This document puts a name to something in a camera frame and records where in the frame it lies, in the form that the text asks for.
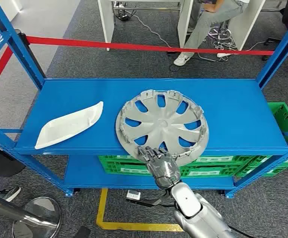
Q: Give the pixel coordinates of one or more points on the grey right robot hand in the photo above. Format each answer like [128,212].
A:
[163,170]

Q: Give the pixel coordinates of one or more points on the grey plastic wheel hubcap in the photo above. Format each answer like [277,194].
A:
[163,126]

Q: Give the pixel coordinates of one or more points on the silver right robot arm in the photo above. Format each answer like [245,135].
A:
[196,213]

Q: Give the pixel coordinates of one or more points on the blue metal shelf rack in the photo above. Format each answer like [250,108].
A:
[233,111]

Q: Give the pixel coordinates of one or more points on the white plastic trim part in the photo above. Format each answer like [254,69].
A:
[64,128]

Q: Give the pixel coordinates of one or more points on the yellow floor tape square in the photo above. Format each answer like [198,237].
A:
[101,210]

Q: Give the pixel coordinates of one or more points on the chrome stool base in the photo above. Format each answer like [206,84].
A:
[218,33]

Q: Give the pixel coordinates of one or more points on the black power strip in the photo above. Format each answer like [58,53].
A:
[122,15]

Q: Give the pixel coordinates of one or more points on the black white sneaker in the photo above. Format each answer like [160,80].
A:
[10,193]

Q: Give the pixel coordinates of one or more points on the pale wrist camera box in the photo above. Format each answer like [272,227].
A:
[133,195]

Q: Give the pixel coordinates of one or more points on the chrome stanchion post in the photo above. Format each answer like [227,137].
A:
[38,65]
[35,216]

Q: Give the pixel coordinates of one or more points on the black stanchion post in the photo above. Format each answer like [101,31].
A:
[10,166]

